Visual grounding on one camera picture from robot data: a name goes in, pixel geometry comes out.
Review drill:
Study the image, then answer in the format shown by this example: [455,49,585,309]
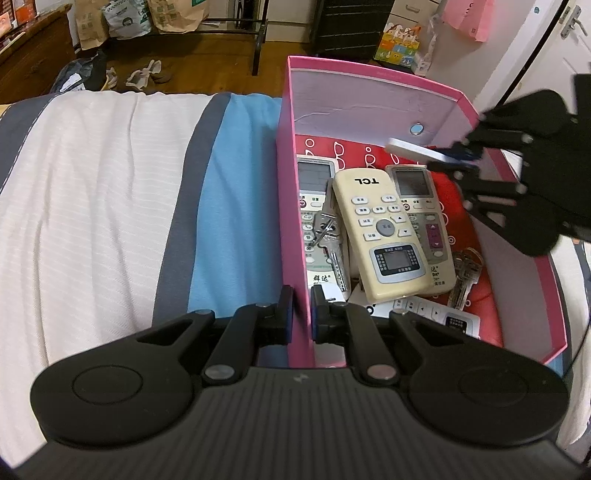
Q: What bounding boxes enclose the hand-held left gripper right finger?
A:
[310,284,476,386]

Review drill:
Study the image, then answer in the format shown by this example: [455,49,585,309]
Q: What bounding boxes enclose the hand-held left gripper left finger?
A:
[134,285,295,386]

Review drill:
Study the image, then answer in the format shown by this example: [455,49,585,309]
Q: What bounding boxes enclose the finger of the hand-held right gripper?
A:
[455,168,529,222]
[441,124,532,162]

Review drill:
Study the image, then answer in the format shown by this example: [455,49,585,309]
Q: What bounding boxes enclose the white remote with purple buttons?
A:
[385,165,457,296]

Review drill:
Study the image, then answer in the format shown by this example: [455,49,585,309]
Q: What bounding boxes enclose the white slab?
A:
[385,137,462,168]

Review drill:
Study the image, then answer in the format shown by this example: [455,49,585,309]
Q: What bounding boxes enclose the pink cardboard box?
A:
[276,55,568,370]

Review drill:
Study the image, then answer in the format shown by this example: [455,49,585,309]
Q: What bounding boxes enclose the cream remote control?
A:
[333,168,429,303]

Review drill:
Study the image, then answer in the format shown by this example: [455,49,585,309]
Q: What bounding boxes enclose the metal key bunch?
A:
[447,247,483,309]
[310,205,352,294]

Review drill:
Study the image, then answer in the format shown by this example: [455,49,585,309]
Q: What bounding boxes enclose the white door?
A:
[475,0,591,116]

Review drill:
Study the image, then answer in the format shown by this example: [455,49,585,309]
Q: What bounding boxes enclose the red printed bag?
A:
[295,134,506,347]

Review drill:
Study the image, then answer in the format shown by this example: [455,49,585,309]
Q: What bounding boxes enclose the white plastic bag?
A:
[413,14,439,77]

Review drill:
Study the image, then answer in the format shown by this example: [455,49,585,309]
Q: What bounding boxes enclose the thin white card remote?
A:
[392,296,481,340]

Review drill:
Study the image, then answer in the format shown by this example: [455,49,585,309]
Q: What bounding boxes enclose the pink shopping bag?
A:
[441,0,496,43]

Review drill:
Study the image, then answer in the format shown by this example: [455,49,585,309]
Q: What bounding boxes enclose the colourful gift bag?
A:
[373,21,423,69]

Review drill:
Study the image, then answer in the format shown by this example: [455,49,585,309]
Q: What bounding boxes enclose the white remote with grey screen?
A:
[297,157,345,289]

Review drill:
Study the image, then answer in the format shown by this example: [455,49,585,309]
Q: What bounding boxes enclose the black suitcase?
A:
[314,0,395,63]

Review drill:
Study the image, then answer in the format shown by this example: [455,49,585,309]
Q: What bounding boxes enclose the slippers on floor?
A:
[126,59,162,90]

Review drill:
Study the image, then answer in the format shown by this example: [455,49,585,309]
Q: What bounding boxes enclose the dark bag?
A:
[50,50,109,93]

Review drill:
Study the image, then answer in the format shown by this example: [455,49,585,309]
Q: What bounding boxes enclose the brown paper bag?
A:
[74,0,112,51]
[147,0,211,34]

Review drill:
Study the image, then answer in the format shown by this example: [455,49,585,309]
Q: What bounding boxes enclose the white and green bag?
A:
[102,0,152,38]

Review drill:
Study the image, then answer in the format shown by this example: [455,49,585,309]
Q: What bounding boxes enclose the wooden nightstand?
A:
[0,2,77,104]

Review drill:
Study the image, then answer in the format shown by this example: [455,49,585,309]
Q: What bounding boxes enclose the metal door handle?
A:
[561,4,591,40]

